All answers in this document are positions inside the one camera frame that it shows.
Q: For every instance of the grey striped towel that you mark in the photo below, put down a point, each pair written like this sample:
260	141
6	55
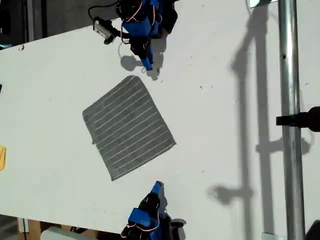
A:
127	127

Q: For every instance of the white container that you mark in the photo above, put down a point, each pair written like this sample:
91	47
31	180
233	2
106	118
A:
57	235

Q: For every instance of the grey vertical bar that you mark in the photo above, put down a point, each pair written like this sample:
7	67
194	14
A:
30	20

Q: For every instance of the wooden table leg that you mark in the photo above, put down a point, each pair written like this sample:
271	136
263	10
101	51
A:
33	226

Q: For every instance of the pale flat plate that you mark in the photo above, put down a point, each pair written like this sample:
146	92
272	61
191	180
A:
272	236

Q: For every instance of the white table leg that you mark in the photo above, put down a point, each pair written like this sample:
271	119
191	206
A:
22	225

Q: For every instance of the small black object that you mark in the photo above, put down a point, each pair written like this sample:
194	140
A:
0	89

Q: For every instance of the yellow object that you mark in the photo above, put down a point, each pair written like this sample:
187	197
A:
2	157

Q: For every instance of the black clamp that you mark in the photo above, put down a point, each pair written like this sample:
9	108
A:
300	120

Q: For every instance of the black round object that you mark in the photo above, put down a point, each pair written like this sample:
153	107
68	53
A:
313	231

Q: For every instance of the short black camera stalk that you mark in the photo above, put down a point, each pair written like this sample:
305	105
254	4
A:
117	32

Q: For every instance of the black camera box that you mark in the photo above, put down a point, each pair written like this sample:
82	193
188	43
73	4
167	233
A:
105	30
177	225

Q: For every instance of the steel post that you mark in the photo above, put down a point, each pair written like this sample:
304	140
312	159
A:
290	75

